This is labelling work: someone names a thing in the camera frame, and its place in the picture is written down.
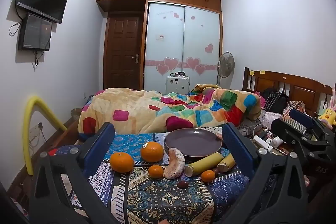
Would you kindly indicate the wooden wardrobe with glass doors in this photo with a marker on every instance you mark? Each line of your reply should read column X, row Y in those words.
column 165, row 37

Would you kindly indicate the wooden bed headboard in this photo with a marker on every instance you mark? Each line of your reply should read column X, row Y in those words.
column 296, row 90

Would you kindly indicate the red date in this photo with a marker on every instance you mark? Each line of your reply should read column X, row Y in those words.
column 182, row 184
column 215, row 171

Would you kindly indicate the yellow plush toy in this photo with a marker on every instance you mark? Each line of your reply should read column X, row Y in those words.
column 328, row 115

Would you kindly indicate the pink striped cloth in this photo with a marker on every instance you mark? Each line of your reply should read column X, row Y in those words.
column 295, row 106

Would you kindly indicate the black backpack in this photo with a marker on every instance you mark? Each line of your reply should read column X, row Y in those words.
column 275, row 100

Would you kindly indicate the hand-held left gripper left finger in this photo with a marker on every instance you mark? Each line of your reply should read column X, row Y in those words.
column 101, row 145

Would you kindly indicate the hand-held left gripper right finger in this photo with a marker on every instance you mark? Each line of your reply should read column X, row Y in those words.
column 236, row 145

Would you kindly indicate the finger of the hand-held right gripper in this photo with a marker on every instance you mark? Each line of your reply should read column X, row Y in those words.
column 302, row 117
column 284, row 130

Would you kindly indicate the pink sweet potato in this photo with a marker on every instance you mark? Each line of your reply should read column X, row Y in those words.
column 176, row 161

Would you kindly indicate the small orange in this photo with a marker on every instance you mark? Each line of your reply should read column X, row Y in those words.
column 208, row 176
column 156, row 171

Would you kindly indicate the colourful patchwork blanket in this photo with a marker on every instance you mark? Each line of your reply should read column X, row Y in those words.
column 136, row 108

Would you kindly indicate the white box appliance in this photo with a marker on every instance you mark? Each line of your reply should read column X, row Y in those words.
column 177, row 85

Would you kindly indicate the purple plate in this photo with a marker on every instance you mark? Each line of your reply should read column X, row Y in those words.
column 191, row 141

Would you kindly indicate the large orange with sticker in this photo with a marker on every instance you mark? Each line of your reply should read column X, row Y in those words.
column 152, row 151

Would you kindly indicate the small black wall monitor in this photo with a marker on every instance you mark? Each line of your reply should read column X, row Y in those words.
column 34, row 32

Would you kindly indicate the long yellow corn cob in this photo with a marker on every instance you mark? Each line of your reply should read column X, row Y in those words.
column 204, row 163

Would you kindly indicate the grey fluffy cloth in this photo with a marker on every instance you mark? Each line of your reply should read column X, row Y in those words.
column 249, row 127

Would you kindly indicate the standing fan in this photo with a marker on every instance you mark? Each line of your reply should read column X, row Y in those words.
column 226, row 64

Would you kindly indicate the white pink patterned bag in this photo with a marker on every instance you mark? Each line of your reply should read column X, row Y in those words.
column 271, row 119

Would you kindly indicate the brown wooden door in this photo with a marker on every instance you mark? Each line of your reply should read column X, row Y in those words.
column 122, row 56

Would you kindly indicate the yellow corn cob tan end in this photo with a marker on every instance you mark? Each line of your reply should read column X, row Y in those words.
column 227, row 161

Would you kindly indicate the blue patterned cloth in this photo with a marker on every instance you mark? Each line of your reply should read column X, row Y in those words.
column 162, row 200

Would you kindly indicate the yellow foam tube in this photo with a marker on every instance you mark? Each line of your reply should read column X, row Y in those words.
column 27, row 129

